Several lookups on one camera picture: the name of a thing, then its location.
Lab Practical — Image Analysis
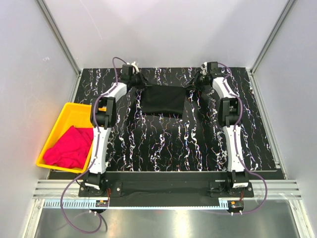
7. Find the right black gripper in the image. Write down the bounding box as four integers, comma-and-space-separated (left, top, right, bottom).
184, 71, 208, 91

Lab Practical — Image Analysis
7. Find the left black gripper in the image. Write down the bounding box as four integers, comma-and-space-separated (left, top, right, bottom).
129, 70, 151, 90

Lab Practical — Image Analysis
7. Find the black t shirt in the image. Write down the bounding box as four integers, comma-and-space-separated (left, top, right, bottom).
140, 85, 186, 116

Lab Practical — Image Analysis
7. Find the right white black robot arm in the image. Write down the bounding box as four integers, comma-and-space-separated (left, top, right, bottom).
188, 61, 249, 198

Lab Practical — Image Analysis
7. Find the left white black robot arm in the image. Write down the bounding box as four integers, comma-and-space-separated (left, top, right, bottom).
80, 62, 146, 196

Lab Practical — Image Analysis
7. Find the yellow plastic bin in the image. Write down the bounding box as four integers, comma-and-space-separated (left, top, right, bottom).
36, 103, 93, 174

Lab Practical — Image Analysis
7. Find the red t shirt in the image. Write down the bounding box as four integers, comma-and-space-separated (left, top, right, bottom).
43, 126, 94, 169

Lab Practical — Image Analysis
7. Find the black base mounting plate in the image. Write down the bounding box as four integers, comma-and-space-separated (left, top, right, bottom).
79, 172, 254, 209

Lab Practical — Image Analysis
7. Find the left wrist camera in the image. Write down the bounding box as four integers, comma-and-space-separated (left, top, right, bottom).
122, 62, 140, 75

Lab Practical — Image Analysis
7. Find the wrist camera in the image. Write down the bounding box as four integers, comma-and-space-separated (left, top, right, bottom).
201, 61, 221, 75
122, 62, 140, 75

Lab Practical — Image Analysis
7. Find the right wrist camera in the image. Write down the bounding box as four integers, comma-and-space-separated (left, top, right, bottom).
201, 61, 221, 75

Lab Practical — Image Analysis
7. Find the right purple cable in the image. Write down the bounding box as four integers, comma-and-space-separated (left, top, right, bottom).
205, 61, 268, 215

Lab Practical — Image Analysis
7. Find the purple cable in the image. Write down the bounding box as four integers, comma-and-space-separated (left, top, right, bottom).
205, 61, 268, 215
60, 57, 108, 234

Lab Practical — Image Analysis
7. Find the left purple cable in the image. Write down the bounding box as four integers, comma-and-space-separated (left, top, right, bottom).
60, 57, 108, 234

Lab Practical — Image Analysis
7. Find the aluminium frame rail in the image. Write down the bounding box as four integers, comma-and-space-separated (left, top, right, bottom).
34, 179, 301, 200

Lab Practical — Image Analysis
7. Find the white slotted cable duct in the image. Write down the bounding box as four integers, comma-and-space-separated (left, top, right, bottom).
44, 199, 230, 210

